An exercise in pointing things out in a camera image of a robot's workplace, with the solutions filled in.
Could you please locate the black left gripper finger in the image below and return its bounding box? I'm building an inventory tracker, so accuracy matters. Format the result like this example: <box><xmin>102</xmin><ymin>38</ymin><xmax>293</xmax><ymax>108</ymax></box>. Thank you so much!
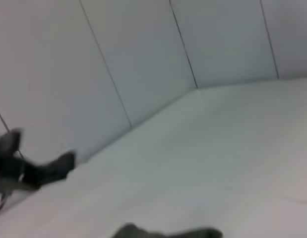
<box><xmin>0</xmin><ymin>128</ymin><xmax>25</xmax><ymax>157</ymax></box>
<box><xmin>21</xmin><ymin>150</ymin><xmax>76</xmax><ymax>188</ymax></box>

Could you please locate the dark green shirt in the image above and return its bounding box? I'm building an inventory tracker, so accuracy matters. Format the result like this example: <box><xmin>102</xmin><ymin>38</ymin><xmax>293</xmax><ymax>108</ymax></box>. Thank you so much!
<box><xmin>113</xmin><ymin>222</ymin><xmax>224</xmax><ymax>238</ymax></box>

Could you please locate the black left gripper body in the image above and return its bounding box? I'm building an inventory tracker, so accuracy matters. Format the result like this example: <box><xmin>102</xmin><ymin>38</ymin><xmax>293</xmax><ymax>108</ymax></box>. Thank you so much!
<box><xmin>0</xmin><ymin>135</ymin><xmax>29</xmax><ymax>185</ymax></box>

